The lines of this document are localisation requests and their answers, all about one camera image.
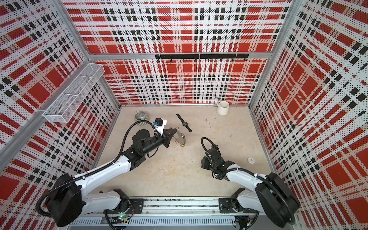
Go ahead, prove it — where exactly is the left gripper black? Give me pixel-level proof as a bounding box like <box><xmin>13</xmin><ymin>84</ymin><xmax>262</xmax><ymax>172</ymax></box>
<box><xmin>142</xmin><ymin>128</ymin><xmax>177</xmax><ymax>155</ymax></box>

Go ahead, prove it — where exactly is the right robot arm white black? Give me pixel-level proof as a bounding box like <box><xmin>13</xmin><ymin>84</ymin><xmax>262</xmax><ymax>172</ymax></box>
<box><xmin>201</xmin><ymin>144</ymin><xmax>301</xmax><ymax>228</ymax></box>

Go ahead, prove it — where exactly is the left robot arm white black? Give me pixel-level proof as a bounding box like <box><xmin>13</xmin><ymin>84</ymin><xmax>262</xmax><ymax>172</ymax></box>
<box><xmin>35</xmin><ymin>128</ymin><xmax>177</xmax><ymax>227</ymax></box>

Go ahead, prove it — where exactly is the black wrist watch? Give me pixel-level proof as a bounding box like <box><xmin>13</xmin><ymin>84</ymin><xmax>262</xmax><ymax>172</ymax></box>
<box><xmin>176</xmin><ymin>114</ymin><xmax>192</xmax><ymax>132</ymax></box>

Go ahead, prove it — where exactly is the grey ribbed ceramic cup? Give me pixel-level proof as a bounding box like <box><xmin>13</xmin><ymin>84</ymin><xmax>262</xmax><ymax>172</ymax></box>
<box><xmin>134</xmin><ymin>111</ymin><xmax>149</xmax><ymax>122</ymax></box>

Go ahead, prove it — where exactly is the white ceramic mug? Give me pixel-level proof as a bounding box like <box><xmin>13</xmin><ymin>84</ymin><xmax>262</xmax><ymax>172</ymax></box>
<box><xmin>217</xmin><ymin>101</ymin><xmax>230</xmax><ymax>116</ymax></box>

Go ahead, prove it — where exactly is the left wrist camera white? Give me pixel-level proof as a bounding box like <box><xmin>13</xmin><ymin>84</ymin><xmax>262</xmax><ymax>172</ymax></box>
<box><xmin>153</xmin><ymin>118</ymin><xmax>167</xmax><ymax>136</ymax></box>

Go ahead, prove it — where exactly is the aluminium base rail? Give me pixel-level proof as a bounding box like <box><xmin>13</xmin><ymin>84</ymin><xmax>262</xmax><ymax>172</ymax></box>
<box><xmin>68</xmin><ymin>196</ymin><xmax>278</xmax><ymax>230</ymax></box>

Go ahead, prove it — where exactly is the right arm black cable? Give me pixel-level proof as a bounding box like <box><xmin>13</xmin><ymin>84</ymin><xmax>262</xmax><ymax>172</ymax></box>
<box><xmin>200</xmin><ymin>136</ymin><xmax>297</xmax><ymax>225</ymax></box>

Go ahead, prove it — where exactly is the black hook rail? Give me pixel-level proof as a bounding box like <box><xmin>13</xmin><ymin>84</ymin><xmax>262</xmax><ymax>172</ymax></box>
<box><xmin>155</xmin><ymin>53</ymin><xmax>249</xmax><ymax>61</ymax></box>

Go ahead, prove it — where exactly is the white wire mesh basket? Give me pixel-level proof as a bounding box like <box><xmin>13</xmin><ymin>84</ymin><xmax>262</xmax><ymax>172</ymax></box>
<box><xmin>43</xmin><ymin>63</ymin><xmax>104</xmax><ymax>123</ymax></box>

